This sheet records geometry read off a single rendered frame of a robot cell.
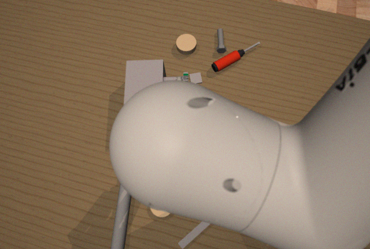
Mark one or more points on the grey metal rod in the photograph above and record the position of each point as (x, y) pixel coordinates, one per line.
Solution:
(121, 219)

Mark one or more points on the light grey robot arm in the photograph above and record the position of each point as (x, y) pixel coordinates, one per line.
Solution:
(178, 147)

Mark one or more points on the red screwdriver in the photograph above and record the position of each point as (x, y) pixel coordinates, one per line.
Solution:
(230, 58)

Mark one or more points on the grey hex bolt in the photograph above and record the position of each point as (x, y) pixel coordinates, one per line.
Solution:
(221, 47)

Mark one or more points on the grey flat bar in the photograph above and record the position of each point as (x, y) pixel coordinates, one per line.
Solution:
(194, 233)

